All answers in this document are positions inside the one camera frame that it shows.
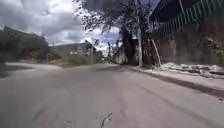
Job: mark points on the distant buildings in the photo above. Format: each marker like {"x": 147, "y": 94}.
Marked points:
{"x": 85, "y": 49}

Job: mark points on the pale concrete pole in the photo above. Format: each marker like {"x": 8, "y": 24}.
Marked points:
{"x": 139, "y": 36}

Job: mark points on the dry grass verge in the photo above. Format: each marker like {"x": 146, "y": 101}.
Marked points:
{"x": 71, "y": 60}

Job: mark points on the grey concrete road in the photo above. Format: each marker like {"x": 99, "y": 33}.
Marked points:
{"x": 83, "y": 96}

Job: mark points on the large tree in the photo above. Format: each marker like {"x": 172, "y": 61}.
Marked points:
{"x": 133, "y": 20}

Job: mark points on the pile of pale rubble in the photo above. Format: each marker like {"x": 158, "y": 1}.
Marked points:
{"x": 190, "y": 68}

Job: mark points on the pale raised sidewalk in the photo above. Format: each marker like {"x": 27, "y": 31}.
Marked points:
{"x": 196, "y": 80}

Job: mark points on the green metal fence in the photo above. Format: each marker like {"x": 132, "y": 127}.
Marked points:
{"x": 186, "y": 16}

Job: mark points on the dark green bushes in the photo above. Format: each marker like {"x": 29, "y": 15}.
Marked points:
{"x": 23, "y": 45}

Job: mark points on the grey stone wall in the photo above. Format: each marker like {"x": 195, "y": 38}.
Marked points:
{"x": 186, "y": 46}

